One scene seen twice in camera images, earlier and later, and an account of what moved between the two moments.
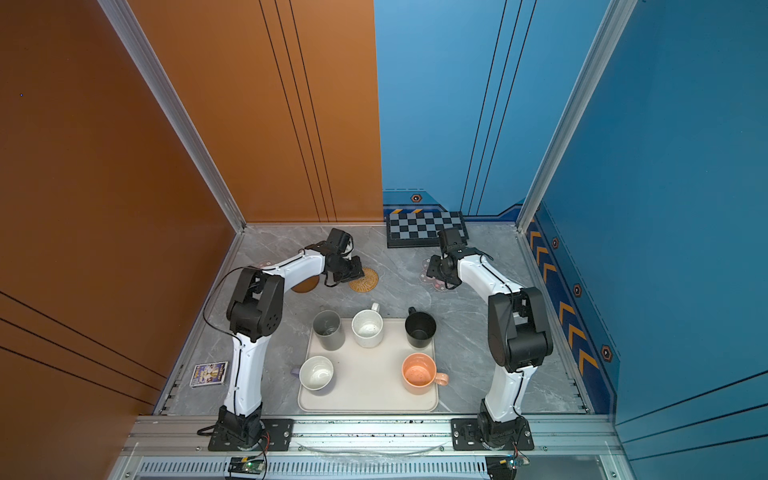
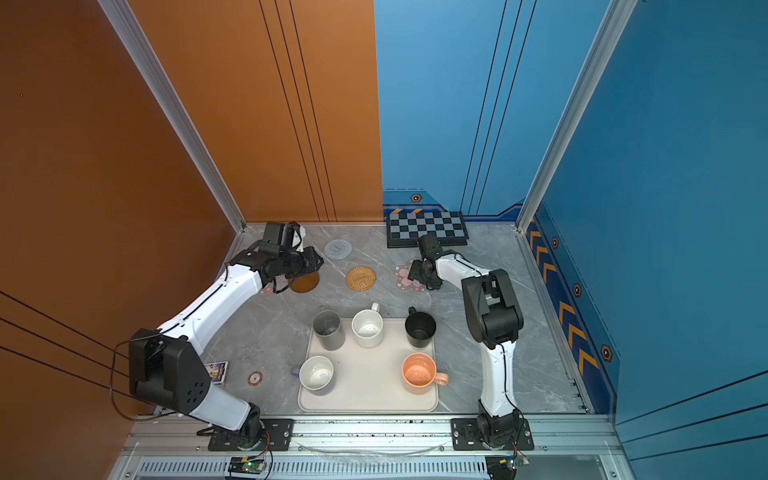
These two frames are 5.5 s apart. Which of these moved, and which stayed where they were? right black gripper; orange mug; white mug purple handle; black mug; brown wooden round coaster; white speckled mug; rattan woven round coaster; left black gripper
Moved: right black gripper; left black gripper
Stayed: brown wooden round coaster; white speckled mug; black mug; white mug purple handle; orange mug; rattan woven round coaster
